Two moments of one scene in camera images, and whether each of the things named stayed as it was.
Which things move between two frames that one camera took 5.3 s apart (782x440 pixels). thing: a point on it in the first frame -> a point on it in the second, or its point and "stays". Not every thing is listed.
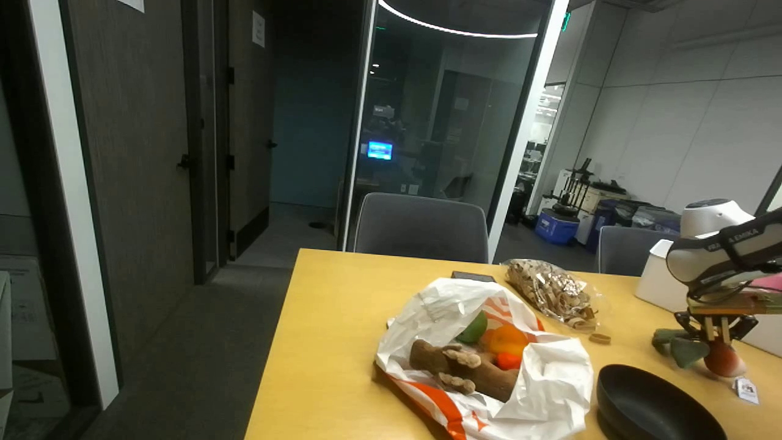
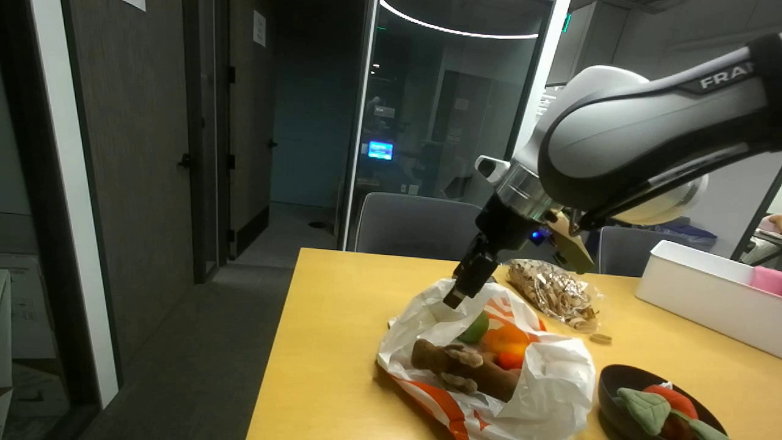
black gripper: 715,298 -> 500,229
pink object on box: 771,282 stays
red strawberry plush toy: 689,349 -> 674,402
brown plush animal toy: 463,369 stays
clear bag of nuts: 552,289 stays
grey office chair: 396,223 stays
